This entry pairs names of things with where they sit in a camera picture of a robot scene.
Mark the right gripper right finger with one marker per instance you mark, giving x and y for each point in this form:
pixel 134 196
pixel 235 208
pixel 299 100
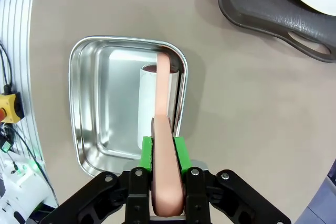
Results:
pixel 197 195

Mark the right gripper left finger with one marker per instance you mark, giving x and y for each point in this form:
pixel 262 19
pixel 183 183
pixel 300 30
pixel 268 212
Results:
pixel 136 195

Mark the pink lint roller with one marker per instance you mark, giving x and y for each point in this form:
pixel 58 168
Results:
pixel 165 169

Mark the dark brown plastic tray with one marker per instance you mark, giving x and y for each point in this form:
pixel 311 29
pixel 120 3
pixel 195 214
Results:
pixel 262 11

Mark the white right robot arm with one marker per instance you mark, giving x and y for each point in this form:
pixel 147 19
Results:
pixel 21 182

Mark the rectangular stainless steel tray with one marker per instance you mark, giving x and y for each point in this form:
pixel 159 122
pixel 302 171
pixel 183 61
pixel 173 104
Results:
pixel 86 103

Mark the yellow emergency stop button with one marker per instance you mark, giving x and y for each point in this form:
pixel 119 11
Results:
pixel 10 103

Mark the aluminium table frame rail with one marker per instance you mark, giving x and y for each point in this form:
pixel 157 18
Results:
pixel 18 11

